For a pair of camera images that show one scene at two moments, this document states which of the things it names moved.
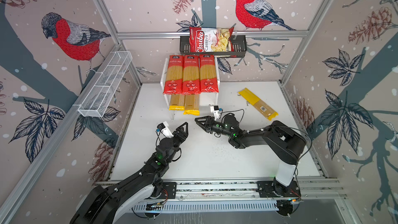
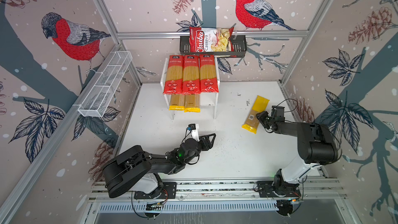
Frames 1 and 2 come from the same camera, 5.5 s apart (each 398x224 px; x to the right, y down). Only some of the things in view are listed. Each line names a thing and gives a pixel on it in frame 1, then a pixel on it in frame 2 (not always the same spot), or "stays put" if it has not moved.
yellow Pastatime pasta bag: [177, 102] stays put
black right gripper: [210, 125] -> [260, 116]
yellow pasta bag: [266, 110] -> [260, 104]
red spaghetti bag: [190, 75] stays put
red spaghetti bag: [208, 81] stays put
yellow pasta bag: [192, 105] stays put
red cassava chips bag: [210, 40] stays put
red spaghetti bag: [174, 79] stays put
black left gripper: [183, 135] -> [209, 144]
